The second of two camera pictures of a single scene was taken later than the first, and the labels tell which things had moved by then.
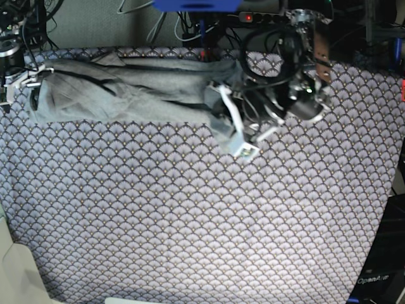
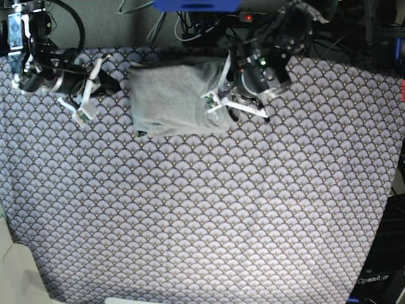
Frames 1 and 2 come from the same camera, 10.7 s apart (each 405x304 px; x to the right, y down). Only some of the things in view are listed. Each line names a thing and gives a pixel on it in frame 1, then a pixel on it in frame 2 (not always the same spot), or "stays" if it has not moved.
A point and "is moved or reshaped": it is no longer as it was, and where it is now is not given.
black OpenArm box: [381, 278] stays
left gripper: [11, 65] to [61, 75]
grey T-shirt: [124, 88] is moved or reshaped
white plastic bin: [19, 282] stays
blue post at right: [398, 54] stays
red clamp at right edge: [403, 90] stays
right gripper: [301, 97] to [257, 77]
